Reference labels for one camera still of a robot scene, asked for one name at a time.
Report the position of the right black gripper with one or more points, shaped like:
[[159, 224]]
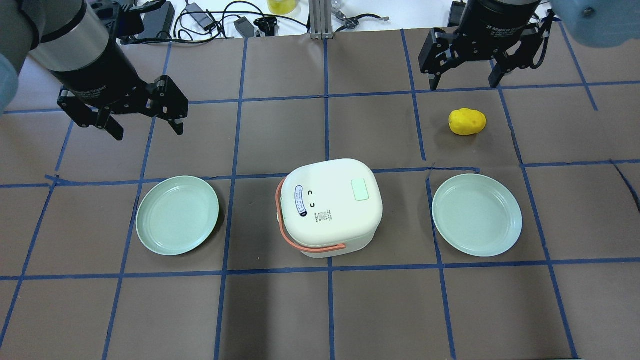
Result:
[[492, 22]]

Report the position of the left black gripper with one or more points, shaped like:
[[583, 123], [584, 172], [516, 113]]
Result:
[[94, 70]]

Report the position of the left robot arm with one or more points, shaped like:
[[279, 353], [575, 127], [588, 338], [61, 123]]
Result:
[[23, 24]]

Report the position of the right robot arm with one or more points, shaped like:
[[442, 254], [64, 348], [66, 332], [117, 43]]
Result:
[[593, 23]]

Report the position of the white rice cooker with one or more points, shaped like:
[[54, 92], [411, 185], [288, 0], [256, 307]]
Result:
[[329, 208]]

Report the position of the yellow potato toy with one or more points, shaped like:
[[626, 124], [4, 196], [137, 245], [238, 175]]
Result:
[[467, 122]]

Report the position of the black flat box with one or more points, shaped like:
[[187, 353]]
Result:
[[157, 23]]

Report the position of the left green plate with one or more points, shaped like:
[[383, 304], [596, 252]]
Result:
[[177, 215]]

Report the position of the green plate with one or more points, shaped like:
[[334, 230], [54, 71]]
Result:
[[177, 215], [477, 215]]

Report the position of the black power adapter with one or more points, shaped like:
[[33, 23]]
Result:
[[201, 17]]

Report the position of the black clamp tool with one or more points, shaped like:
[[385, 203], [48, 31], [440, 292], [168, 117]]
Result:
[[351, 23]]

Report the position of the small black adapter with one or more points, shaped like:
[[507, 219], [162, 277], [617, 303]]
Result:
[[244, 27]]

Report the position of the right green plate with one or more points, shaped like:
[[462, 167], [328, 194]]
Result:
[[477, 215]]

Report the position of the brown table mat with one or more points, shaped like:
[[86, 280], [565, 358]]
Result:
[[77, 283]]

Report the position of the yellow cup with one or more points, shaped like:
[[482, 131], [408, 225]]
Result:
[[282, 7]]

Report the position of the aluminium frame post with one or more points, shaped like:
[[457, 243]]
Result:
[[320, 17]]

